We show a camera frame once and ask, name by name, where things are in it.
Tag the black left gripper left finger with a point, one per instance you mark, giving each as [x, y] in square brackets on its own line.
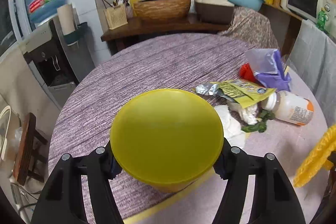
[61, 200]

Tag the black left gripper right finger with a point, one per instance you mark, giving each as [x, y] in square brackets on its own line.
[274, 198]

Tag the white tissue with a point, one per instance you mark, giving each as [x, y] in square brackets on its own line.
[231, 127]
[248, 115]

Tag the white orange drink bottle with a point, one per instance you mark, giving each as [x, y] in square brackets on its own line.
[289, 107]

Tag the yellow snack bag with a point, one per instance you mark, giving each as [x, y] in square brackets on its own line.
[243, 92]

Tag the yellow-green plastic bowl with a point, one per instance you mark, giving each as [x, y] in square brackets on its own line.
[167, 138]

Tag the red knitted item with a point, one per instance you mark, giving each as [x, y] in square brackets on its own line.
[246, 73]

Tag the purple plastic bag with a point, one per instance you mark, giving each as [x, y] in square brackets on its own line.
[267, 68]

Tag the dark wooden stool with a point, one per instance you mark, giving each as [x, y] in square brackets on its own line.
[26, 151]

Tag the yellow knitted sleeve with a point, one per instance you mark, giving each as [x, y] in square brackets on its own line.
[317, 158]

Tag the green vegetable scraps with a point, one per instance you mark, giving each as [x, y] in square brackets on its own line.
[260, 126]

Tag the purple striped tablecloth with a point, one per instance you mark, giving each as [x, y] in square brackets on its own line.
[179, 61]

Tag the water dispenser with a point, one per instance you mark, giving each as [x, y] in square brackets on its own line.
[58, 66]

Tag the white cloth cover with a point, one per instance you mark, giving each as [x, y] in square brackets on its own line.
[313, 59]

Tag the floral cloth cover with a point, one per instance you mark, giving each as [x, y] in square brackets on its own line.
[252, 27]

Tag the white paper roll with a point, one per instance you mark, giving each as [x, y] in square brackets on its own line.
[66, 18]

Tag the beige chopstick holder basket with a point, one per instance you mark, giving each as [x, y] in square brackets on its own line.
[116, 16]

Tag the wooden counter shelf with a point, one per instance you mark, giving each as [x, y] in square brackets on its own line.
[136, 26]

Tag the white microwave oven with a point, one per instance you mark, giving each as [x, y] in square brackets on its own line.
[311, 9]

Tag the brown white pot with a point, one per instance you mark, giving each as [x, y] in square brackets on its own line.
[214, 11]

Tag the woven brown sink basin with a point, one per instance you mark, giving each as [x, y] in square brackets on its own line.
[162, 11]

